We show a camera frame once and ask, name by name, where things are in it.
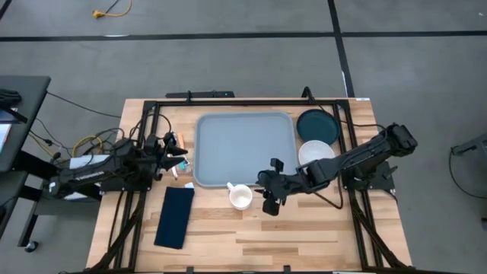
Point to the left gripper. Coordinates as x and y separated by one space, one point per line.
158 160

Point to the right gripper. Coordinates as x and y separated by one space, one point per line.
281 184

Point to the white mug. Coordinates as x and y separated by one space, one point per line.
240 197

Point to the white ribbed bowl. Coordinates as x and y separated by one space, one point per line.
314 150

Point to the navy cloth napkin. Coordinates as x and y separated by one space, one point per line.
173 220

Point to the dark teal plate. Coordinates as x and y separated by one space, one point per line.
317 125

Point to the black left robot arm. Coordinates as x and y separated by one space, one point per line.
95 173

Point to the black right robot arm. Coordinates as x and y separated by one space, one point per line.
354 160

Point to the grey plastic tray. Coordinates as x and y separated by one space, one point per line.
243 152

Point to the black power strip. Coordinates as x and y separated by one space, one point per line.
201 94

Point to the white cardboard box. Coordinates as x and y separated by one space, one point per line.
87 161

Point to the black desk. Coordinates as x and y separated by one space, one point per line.
30 114

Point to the black caster wheel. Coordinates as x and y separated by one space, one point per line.
31 246

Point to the white paper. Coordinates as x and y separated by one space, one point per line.
4 137

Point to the black bundle on desk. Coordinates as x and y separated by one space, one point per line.
9 97

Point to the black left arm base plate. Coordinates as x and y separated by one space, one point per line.
125 186

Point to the black aluminium table frame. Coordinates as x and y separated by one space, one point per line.
247 103

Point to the black table bracket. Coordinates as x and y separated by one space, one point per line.
190 270
287 269

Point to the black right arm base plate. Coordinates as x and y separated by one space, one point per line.
384 179

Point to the black desk leg frame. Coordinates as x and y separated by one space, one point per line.
38 167

